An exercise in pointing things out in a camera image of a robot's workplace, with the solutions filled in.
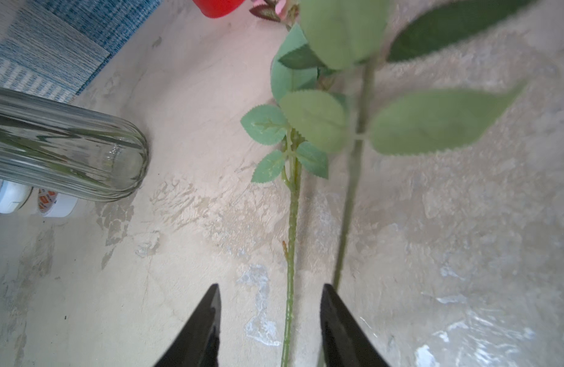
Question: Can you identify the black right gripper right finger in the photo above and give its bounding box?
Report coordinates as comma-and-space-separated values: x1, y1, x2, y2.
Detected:
320, 284, 389, 367

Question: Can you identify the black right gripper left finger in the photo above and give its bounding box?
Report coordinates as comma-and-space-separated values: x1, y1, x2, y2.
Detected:
154, 284, 222, 367

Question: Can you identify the small pink rosebud stem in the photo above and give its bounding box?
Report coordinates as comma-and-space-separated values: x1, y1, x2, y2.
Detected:
295, 1, 531, 286

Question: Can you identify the pink carnation stem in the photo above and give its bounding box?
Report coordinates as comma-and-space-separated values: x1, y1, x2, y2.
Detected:
241, 1, 335, 366

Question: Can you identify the ribbed glass vase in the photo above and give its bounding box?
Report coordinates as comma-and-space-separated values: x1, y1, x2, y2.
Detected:
0, 87, 150, 203

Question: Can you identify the white and blue alarm clock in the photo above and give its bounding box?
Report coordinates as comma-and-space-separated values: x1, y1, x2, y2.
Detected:
0, 179, 33, 214

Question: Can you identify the red pen holder cup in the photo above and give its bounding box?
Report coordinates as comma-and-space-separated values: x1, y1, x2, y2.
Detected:
193, 0, 245, 18

